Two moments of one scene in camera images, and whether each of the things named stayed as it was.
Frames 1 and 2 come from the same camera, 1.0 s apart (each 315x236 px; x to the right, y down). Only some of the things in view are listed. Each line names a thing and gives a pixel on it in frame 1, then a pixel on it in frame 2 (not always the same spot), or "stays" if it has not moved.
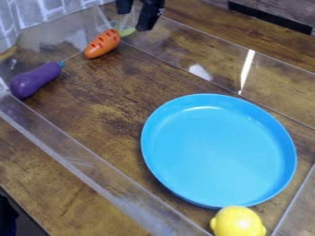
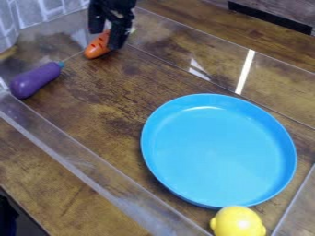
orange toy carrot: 102,44 stays
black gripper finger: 150,15 to 121,29
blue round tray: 219,149 stays
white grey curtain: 19,13 stays
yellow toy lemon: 237,220 stays
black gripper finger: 123,6 to 97,20
